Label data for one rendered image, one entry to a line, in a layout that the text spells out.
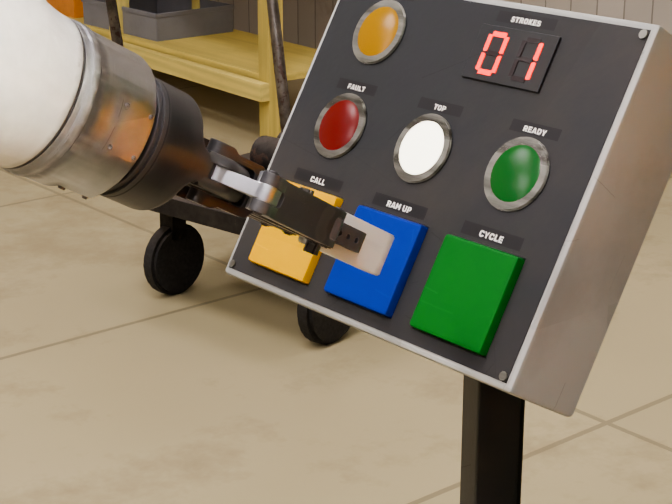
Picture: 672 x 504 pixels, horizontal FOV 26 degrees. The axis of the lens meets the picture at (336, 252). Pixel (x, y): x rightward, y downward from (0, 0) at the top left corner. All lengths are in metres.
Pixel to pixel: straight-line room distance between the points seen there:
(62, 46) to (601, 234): 0.44
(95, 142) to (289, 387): 2.66
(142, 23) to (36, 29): 5.72
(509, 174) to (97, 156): 0.38
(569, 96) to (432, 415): 2.26
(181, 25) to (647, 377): 3.46
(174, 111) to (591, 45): 0.37
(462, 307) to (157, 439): 2.18
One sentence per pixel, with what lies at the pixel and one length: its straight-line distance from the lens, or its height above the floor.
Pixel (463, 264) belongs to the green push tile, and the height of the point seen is 1.03.
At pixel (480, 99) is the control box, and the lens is 1.12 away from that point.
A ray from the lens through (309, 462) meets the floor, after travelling 3.07.
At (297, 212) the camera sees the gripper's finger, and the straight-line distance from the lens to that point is 0.87.
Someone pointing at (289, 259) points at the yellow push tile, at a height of 0.99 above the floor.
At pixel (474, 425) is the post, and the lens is 1.26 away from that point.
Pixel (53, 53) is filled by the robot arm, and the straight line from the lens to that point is 0.77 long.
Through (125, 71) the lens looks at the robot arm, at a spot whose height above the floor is 1.21.
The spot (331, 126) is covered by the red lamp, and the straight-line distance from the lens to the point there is 1.22.
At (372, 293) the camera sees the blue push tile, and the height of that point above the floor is 0.99.
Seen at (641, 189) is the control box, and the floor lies 1.08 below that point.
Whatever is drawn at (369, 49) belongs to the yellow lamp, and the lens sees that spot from 1.22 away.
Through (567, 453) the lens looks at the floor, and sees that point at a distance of 3.15.
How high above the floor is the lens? 1.37
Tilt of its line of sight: 18 degrees down
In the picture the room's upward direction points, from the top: straight up
